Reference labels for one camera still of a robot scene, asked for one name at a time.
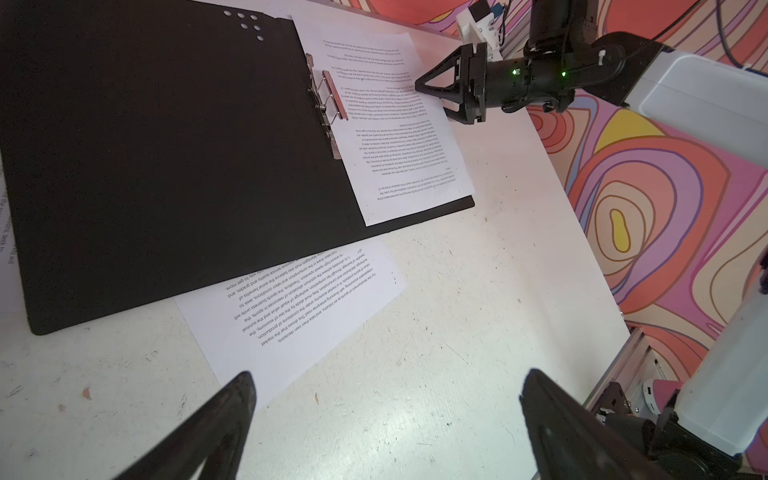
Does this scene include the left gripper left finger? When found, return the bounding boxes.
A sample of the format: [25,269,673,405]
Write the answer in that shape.
[118,371,257,479]

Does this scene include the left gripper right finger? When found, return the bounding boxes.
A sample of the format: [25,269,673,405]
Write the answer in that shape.
[520,369,670,480]

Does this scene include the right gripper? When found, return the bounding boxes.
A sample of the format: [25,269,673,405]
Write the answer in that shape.
[415,42,606,125]

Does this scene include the printed paper sheet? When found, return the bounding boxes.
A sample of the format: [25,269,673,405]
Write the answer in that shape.
[294,17,474,226]
[0,171,26,313]
[175,239,406,408]

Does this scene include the red folder with black interior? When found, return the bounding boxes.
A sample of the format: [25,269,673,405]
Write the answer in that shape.
[1,1,474,336]

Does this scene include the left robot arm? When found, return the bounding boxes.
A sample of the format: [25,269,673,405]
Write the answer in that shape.
[123,277,767,479]

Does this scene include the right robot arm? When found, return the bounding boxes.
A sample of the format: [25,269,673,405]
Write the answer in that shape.
[415,1,767,167]

